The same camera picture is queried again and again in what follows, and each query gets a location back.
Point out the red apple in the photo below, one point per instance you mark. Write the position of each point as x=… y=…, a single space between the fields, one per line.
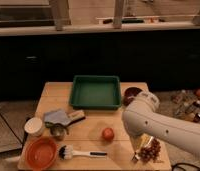
x=108 y=134

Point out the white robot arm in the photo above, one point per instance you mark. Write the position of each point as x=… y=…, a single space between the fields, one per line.
x=140 y=117

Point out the green plastic tray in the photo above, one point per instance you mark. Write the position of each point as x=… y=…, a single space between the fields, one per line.
x=95 y=92

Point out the dark red bowl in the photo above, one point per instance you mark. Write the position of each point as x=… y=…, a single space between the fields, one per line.
x=129 y=95

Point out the blue grey cloth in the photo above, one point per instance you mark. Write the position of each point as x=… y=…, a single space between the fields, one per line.
x=57 y=116

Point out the small metal cup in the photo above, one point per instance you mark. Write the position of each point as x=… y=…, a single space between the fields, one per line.
x=58 y=131

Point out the yellow banana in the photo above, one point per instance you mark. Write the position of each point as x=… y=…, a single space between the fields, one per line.
x=139 y=142

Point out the white dish brush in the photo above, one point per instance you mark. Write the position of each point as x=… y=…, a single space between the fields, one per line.
x=67 y=152

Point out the white paper cup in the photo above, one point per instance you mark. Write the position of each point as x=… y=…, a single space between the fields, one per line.
x=34 y=126

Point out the bunch of red grapes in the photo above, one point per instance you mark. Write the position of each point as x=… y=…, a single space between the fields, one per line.
x=151 y=152

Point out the orange plastic bowl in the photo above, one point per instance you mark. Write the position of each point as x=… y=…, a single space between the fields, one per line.
x=41 y=153

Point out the wooden handled scrub brush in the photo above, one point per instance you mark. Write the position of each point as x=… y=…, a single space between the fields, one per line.
x=76 y=116

